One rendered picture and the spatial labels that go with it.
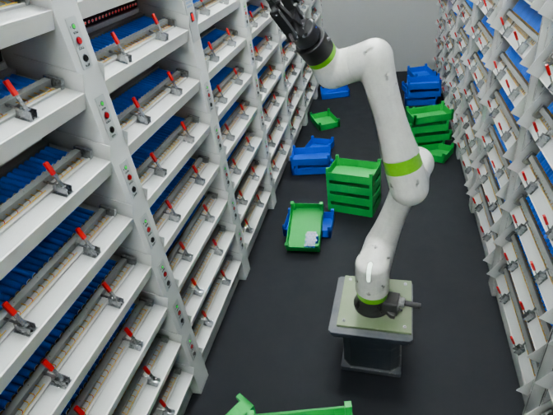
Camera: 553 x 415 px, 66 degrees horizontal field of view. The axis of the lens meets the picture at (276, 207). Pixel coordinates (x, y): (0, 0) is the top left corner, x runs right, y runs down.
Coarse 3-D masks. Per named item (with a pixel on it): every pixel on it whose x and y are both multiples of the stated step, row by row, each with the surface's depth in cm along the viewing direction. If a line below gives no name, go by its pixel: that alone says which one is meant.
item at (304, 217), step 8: (296, 208) 268; (304, 208) 267; (312, 208) 266; (320, 208) 262; (296, 216) 266; (304, 216) 264; (312, 216) 263; (320, 216) 262; (288, 224) 258; (296, 224) 263; (304, 224) 261; (312, 224) 260; (320, 224) 253; (288, 232) 256; (296, 232) 260; (304, 232) 259; (320, 232) 251; (288, 240) 257; (296, 240) 257; (320, 240) 252; (288, 248) 252; (296, 248) 250; (304, 248) 248; (312, 248) 247
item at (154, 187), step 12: (180, 108) 185; (204, 120) 186; (192, 132) 179; (204, 132) 181; (180, 144) 170; (192, 144) 172; (180, 156) 163; (168, 168) 156; (180, 168) 164; (156, 180) 148; (168, 180) 154; (144, 192) 137; (156, 192) 145
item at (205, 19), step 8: (200, 0) 182; (208, 0) 199; (216, 0) 205; (224, 0) 205; (232, 0) 214; (200, 8) 184; (208, 8) 194; (216, 8) 197; (224, 8) 200; (232, 8) 213; (200, 16) 182; (208, 16) 184; (216, 16) 193; (224, 16) 204; (200, 24) 176; (208, 24) 186; (200, 32) 179
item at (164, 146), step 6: (186, 120) 181; (192, 120) 185; (180, 126) 176; (186, 126) 180; (192, 126) 181; (174, 132) 172; (180, 132) 175; (168, 138) 167; (174, 138) 170; (162, 144) 163; (168, 144) 165; (156, 150) 159; (162, 150) 160; (150, 156) 155; (156, 156) 157; (162, 156) 159; (144, 162) 151; (150, 162) 152; (138, 168) 148; (144, 168) 149; (138, 174) 145
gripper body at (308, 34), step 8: (304, 16) 114; (296, 24) 109; (304, 24) 113; (312, 24) 112; (304, 32) 112; (312, 32) 112; (296, 40) 113; (304, 40) 113; (312, 40) 113; (304, 48) 115
